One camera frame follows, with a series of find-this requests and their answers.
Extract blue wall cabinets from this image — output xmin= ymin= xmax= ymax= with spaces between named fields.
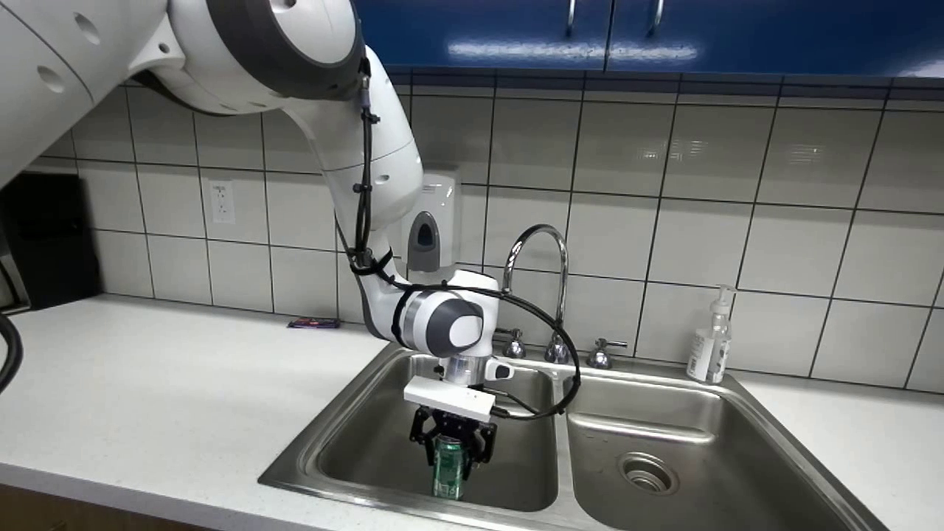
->
xmin=347 ymin=0 xmax=944 ymax=83

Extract thick black cable loop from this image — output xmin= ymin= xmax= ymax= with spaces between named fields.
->
xmin=0 ymin=311 xmax=25 ymax=396

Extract stainless steel double sink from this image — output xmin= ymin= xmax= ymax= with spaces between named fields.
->
xmin=257 ymin=331 xmax=890 ymax=531

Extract clear pump soap bottle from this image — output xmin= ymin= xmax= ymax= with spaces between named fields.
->
xmin=683 ymin=284 xmax=739 ymax=387

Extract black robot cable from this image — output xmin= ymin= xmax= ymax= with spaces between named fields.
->
xmin=334 ymin=73 xmax=584 ymax=423

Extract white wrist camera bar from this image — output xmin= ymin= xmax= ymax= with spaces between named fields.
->
xmin=400 ymin=377 xmax=502 ymax=423

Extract green soda can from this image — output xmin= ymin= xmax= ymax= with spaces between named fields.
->
xmin=427 ymin=437 xmax=468 ymax=501

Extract white wall power outlet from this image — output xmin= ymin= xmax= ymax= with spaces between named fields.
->
xmin=199 ymin=173 xmax=241 ymax=238

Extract chrome gooseneck faucet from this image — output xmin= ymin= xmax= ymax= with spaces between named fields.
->
xmin=497 ymin=221 xmax=574 ymax=367

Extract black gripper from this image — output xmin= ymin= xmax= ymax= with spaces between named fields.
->
xmin=407 ymin=405 xmax=497 ymax=486

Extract chrome faucet handle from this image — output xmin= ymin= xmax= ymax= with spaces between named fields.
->
xmin=493 ymin=328 xmax=530 ymax=362
xmin=584 ymin=337 xmax=632 ymax=371

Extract white wall soap dispenser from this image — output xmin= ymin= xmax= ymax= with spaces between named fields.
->
xmin=400 ymin=170 xmax=460 ymax=281

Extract black microwave oven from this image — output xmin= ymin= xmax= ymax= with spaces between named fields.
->
xmin=0 ymin=169 xmax=106 ymax=316

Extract round sink drain strainer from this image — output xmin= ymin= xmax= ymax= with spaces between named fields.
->
xmin=620 ymin=448 xmax=682 ymax=498

